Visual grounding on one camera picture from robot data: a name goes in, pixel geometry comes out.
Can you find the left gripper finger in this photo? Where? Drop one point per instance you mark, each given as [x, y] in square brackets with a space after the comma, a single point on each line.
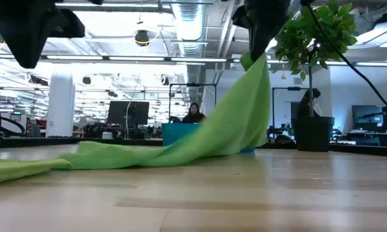
[22, 29]

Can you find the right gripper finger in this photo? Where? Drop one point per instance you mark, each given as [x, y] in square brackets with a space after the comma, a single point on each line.
[266, 25]

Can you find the green microfiber towel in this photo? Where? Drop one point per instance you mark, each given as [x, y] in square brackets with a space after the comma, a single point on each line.
[225, 129]
[16, 169]

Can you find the green leafy plant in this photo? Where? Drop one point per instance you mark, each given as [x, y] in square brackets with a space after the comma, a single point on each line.
[322, 32]

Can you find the white pillar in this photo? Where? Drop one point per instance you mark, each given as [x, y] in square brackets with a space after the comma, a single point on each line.
[60, 106]

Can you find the black computer monitor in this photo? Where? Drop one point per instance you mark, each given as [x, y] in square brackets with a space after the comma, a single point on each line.
[138, 112]

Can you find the dark desk monitor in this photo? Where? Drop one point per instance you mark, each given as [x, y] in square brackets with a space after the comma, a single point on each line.
[362, 116]

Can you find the teal knitted cloth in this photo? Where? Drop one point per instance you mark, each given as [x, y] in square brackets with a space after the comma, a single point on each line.
[177, 135]

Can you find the silver ceiling duct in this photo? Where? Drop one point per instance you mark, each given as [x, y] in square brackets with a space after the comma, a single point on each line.
[190, 32]

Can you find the black metal stand frame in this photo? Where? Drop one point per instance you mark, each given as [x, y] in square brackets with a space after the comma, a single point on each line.
[193, 84]
[293, 88]

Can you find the black aluminium table frame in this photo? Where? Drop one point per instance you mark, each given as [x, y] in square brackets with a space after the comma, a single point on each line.
[358, 149]

